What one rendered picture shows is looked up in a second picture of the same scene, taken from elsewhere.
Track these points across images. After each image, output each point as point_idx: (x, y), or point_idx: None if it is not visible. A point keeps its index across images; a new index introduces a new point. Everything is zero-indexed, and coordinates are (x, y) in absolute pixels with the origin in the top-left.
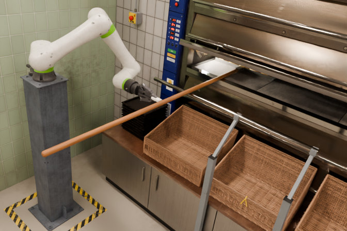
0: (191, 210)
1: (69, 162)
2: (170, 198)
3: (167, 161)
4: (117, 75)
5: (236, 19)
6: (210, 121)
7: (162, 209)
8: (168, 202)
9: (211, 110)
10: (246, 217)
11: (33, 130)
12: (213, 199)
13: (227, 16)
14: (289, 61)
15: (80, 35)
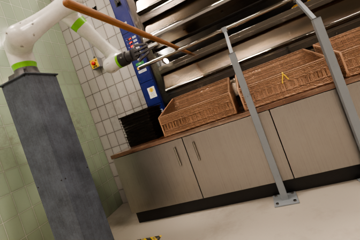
0: (246, 141)
1: (92, 181)
2: (218, 153)
3: (193, 120)
4: (106, 58)
5: (174, 2)
6: (203, 89)
7: (219, 177)
8: (219, 160)
9: (197, 82)
10: (296, 92)
11: (32, 147)
12: (257, 107)
13: (167, 6)
14: None
15: (58, 3)
